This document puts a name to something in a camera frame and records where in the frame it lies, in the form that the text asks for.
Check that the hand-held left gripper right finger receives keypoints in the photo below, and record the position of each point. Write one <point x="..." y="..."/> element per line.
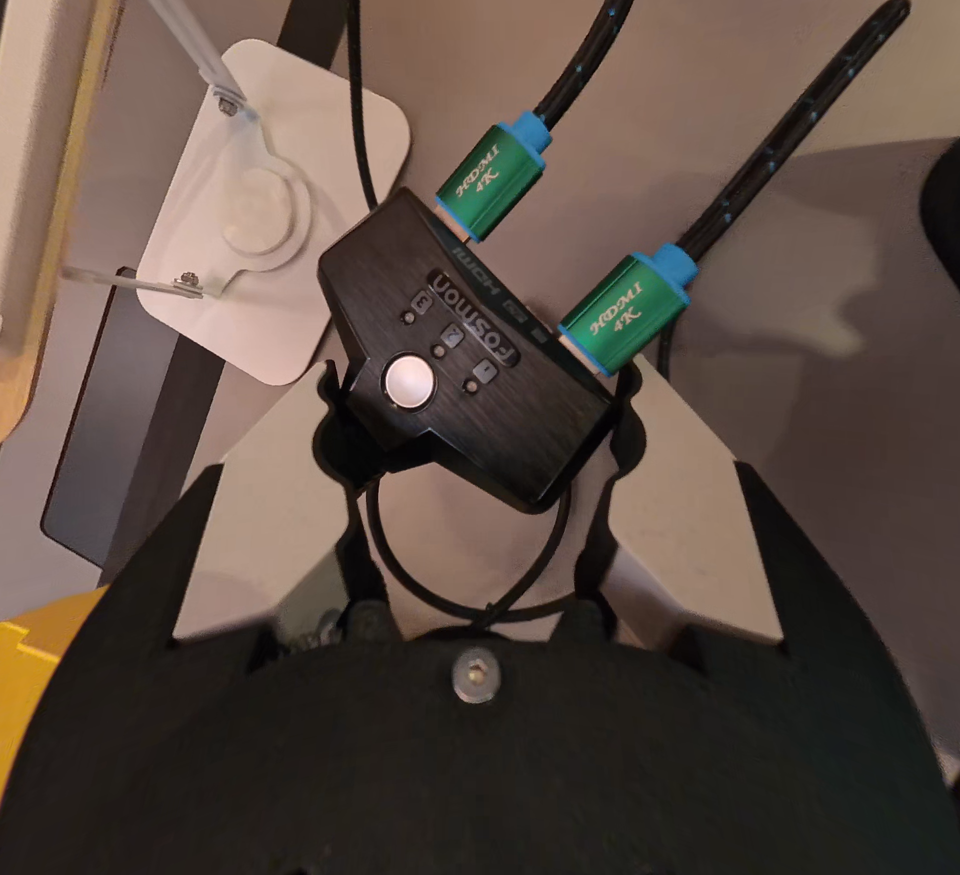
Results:
<point x="697" y="537"/>

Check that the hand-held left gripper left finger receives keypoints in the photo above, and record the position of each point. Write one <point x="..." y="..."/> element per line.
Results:
<point x="255" y="537"/>

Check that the yellow plastic bin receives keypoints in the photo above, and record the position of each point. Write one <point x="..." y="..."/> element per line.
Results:
<point x="30" y="702"/>

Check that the black hdmi switch box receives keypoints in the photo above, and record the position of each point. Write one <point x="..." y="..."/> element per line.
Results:
<point x="375" y="275"/>

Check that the dark blue desk pad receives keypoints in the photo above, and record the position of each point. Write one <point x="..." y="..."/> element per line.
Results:
<point x="97" y="455"/>

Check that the dark rounded object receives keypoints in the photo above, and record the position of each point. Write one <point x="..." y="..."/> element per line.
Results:
<point x="943" y="207"/>

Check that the white tablet stand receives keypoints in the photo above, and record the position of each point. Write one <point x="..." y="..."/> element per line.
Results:
<point x="337" y="125"/>

